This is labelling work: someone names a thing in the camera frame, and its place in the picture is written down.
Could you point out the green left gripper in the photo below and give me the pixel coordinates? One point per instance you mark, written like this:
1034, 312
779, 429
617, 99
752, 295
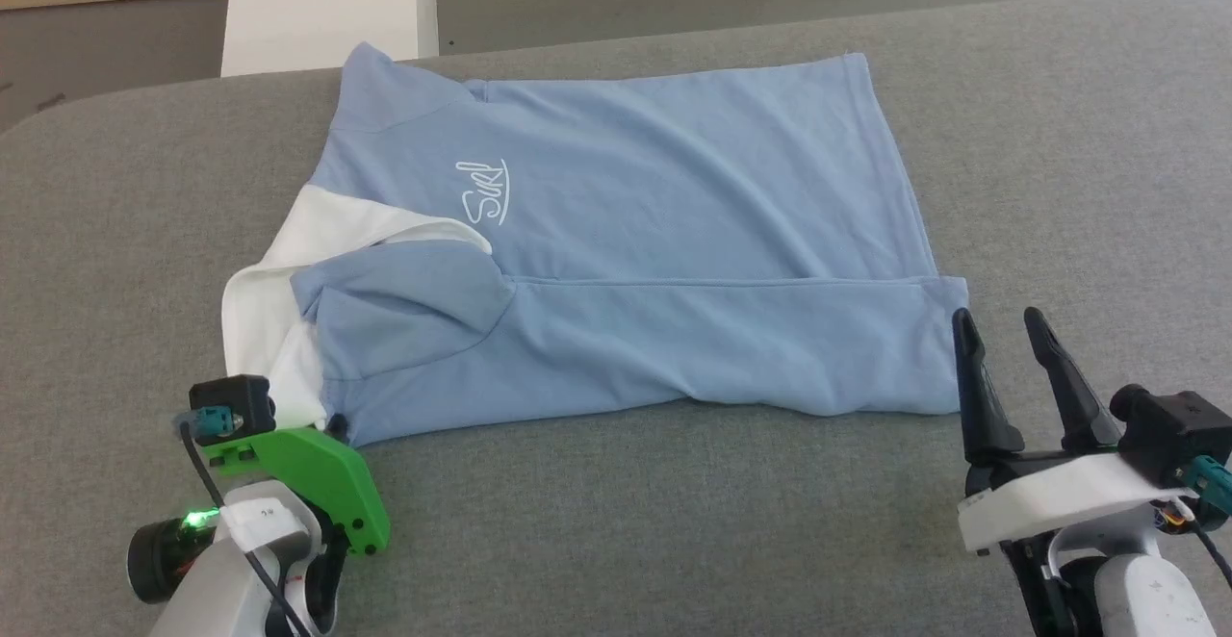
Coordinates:
327, 478

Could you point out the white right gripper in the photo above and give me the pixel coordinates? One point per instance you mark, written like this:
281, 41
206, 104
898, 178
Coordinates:
1059, 497

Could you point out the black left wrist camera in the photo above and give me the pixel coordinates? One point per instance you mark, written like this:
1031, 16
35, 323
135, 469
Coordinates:
236, 401

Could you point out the white box pedestal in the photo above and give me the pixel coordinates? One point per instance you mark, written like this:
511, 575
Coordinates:
327, 2

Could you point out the grey fabric sofa cushion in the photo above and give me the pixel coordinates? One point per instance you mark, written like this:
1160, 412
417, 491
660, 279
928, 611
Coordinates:
1059, 185

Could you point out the light blue and white shirt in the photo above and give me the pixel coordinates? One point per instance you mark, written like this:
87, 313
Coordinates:
674, 233

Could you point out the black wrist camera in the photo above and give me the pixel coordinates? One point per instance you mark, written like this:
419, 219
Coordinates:
236, 401
1174, 425

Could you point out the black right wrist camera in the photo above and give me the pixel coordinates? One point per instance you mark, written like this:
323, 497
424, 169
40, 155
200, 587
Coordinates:
1174, 425

